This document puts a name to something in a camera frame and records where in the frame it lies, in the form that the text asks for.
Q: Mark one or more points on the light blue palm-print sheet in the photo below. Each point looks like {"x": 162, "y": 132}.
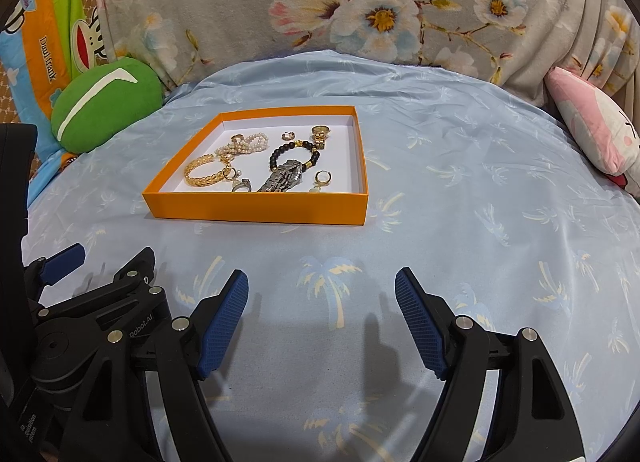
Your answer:
{"x": 475, "y": 192}

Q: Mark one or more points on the green round pillow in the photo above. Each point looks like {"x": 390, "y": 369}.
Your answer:
{"x": 105, "y": 102}

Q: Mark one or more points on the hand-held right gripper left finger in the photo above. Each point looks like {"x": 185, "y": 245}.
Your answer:
{"x": 220, "y": 329}

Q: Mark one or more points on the orange cardboard box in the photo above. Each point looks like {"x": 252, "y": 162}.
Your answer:
{"x": 250, "y": 207}

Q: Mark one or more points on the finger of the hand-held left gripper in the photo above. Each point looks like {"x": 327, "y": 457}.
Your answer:
{"x": 62, "y": 260}
{"x": 135, "y": 312}

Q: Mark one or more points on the colourful cartoon blanket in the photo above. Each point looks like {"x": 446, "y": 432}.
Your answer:
{"x": 45, "y": 42}

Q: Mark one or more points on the silver wristwatch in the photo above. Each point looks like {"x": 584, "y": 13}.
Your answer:
{"x": 282, "y": 179}

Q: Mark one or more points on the gold hoop earring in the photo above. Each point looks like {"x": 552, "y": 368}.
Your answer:
{"x": 316, "y": 177}

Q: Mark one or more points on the grey floral blanket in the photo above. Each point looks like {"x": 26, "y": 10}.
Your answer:
{"x": 250, "y": 2}

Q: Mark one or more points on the pink plush pillow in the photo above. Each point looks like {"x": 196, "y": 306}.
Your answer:
{"x": 590, "y": 112}

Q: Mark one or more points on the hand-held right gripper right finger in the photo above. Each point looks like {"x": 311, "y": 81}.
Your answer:
{"x": 420, "y": 329}

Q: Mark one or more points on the gold wristwatch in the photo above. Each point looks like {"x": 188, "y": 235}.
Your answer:
{"x": 321, "y": 131}

